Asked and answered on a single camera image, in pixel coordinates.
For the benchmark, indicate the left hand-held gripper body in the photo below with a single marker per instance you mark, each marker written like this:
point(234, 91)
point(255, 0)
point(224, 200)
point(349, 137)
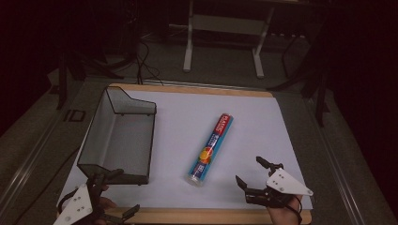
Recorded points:
point(76, 204)

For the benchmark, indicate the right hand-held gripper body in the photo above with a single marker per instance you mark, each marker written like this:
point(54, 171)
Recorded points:
point(286, 184)

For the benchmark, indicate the blue plastic wrap roll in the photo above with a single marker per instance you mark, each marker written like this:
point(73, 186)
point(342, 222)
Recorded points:
point(210, 149)

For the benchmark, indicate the person's left hand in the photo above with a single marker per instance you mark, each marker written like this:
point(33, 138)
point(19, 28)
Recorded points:
point(108, 203)

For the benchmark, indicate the person's right hand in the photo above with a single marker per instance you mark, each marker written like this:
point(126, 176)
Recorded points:
point(284, 215)

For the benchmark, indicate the white paper sheet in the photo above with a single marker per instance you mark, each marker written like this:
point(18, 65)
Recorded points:
point(187, 125)

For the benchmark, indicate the black stand legs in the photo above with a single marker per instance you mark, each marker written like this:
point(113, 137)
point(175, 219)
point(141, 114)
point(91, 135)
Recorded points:
point(67, 75)
point(319, 90)

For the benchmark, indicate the white metal stand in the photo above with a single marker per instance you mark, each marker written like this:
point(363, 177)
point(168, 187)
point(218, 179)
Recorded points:
point(225, 25)

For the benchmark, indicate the silver metal rail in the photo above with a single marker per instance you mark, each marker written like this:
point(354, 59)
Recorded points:
point(28, 159)
point(336, 165)

